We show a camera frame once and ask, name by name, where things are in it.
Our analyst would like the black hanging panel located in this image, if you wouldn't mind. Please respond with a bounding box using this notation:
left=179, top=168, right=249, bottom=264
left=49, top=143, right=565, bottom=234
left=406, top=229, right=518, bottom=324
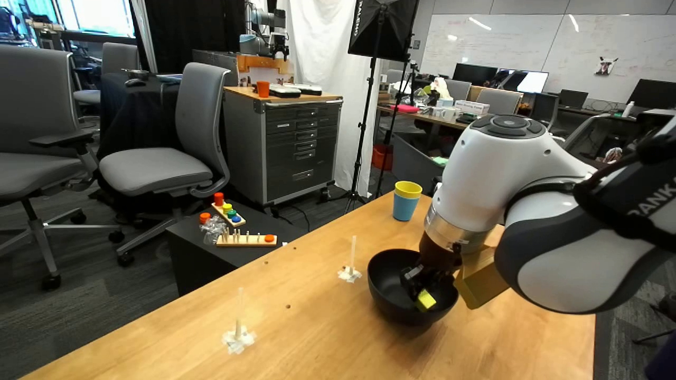
left=144, top=0, right=249, bottom=76

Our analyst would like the clear plastic stand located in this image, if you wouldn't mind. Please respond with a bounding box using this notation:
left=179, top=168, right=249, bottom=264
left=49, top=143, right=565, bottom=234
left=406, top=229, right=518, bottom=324
left=336, top=234, right=363, bottom=285
left=221, top=286, right=257, bottom=356

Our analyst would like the white curtain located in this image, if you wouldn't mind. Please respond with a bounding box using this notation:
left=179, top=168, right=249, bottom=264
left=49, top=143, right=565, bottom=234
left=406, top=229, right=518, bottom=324
left=284, top=0, right=376, bottom=198

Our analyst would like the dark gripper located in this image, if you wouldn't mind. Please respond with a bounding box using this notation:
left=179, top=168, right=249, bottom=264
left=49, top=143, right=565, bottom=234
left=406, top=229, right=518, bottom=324
left=402, top=231, right=465, bottom=306

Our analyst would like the clear plastic bag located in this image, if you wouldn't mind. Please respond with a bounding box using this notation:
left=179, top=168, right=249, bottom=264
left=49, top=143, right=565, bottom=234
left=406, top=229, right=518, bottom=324
left=198, top=213, right=233, bottom=246

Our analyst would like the black softbox light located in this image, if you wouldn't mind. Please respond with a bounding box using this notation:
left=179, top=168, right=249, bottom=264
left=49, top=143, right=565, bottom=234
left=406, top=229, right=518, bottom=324
left=347, top=0, right=423, bottom=63

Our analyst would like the yellow cube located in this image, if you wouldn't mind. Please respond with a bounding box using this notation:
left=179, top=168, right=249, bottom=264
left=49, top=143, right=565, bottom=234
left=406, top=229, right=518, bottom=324
left=416, top=286, right=440, bottom=313

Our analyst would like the flat black white device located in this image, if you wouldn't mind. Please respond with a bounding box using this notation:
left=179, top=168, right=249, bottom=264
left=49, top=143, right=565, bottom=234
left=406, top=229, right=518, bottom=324
left=269, top=83, right=326, bottom=98

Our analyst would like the red bin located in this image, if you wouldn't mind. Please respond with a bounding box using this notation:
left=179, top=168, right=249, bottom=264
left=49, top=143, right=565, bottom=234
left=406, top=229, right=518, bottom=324
left=371, top=143, right=395, bottom=173

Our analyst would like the blue plastic cup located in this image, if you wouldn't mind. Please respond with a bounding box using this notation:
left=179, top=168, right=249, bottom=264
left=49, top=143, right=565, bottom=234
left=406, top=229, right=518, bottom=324
left=391, top=192, right=423, bottom=223

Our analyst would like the wooden board toy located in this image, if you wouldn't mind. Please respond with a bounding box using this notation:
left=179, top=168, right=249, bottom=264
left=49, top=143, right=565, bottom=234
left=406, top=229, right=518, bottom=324
left=214, top=229, right=282, bottom=248

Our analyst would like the brown wrist camera box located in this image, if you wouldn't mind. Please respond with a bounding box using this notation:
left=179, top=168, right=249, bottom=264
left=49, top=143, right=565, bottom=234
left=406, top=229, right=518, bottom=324
left=453, top=245, right=512, bottom=313

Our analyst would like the yellow plastic cup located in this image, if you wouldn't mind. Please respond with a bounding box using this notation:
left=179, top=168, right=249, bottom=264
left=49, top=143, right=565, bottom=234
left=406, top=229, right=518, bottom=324
left=392, top=180, right=425, bottom=201

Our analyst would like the black light stand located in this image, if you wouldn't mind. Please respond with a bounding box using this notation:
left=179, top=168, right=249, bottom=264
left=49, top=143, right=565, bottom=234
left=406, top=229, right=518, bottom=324
left=348, top=58, right=389, bottom=204

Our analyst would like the black cloth covered table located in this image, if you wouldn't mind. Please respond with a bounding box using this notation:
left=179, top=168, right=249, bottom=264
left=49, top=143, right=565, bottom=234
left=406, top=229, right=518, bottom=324
left=97, top=65, right=186, bottom=164

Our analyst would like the lit laptop screen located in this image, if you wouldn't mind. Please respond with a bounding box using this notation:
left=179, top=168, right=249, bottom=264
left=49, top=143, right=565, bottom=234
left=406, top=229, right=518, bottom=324
left=515, top=69, right=551, bottom=94

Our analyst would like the black computer monitor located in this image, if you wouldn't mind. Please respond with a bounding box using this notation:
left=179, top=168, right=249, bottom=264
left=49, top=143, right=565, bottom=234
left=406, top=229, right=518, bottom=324
left=623, top=76, right=676, bottom=112
left=453, top=60, right=498, bottom=89

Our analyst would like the black bowl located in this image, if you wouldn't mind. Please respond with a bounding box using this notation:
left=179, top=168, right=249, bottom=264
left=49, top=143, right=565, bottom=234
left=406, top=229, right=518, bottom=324
left=366, top=246, right=460, bottom=327

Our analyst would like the white whiteboard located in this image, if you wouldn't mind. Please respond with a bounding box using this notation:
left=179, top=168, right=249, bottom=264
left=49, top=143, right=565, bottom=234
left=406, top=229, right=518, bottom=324
left=420, top=12, right=676, bottom=108

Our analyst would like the grey office chair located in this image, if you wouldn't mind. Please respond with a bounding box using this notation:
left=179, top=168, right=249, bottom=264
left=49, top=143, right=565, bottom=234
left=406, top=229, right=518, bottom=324
left=71, top=40, right=141, bottom=109
left=0, top=44, right=127, bottom=291
left=96, top=60, right=233, bottom=268

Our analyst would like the grey drawer cabinet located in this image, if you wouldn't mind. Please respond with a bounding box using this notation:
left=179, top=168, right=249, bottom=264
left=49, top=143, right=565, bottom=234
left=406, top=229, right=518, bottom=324
left=221, top=85, right=347, bottom=209

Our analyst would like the black low table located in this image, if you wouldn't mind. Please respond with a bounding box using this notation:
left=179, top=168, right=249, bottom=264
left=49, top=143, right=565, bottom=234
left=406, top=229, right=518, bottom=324
left=166, top=203, right=324, bottom=295

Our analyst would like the colourful peg toy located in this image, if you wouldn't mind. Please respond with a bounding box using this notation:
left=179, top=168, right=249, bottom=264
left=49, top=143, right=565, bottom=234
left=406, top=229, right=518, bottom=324
left=210, top=190, right=248, bottom=227

